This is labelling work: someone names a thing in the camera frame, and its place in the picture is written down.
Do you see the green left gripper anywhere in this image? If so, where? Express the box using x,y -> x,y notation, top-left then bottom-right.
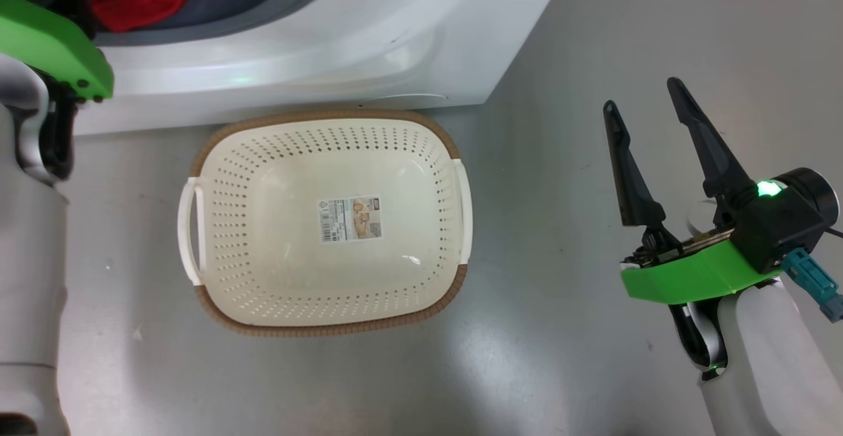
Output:
0,0 -> 114,102

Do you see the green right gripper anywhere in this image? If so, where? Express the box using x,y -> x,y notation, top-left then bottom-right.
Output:
603,77 -> 784,304

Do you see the white front-load washing machine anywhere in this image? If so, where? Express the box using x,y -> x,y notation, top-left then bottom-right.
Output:
0,0 -> 574,135

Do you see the basket barcode label sticker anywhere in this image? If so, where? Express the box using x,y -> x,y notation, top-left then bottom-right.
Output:
317,196 -> 383,244

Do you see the cream perforated laundry basket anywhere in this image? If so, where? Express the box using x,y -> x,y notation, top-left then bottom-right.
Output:
177,109 -> 474,338

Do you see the teal-plug right camera cable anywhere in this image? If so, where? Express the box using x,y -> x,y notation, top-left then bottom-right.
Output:
782,225 -> 843,323

